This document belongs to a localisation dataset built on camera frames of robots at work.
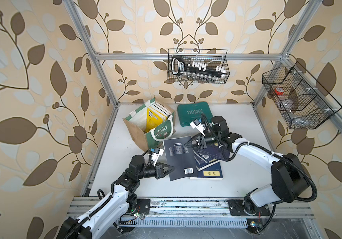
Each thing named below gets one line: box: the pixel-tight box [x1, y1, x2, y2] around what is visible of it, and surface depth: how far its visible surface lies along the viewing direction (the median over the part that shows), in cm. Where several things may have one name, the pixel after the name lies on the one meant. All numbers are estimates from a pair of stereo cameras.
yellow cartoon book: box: [149, 104, 170, 124], surface depth 91 cm
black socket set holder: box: [171, 55, 227, 80], surface depth 86 cm
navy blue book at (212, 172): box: [188, 161, 224, 181], surface depth 84 cm
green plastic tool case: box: [176, 101, 213, 127], surface depth 114 cm
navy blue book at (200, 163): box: [193, 155, 221, 169], surface depth 86 cm
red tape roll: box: [274, 86, 285, 96], surface depth 84 cm
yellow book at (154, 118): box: [145, 106, 169, 133], surface depth 93 cm
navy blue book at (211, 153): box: [192, 145, 231, 163], surface depth 88 cm
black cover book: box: [162, 135, 198, 182], surface depth 75 cm
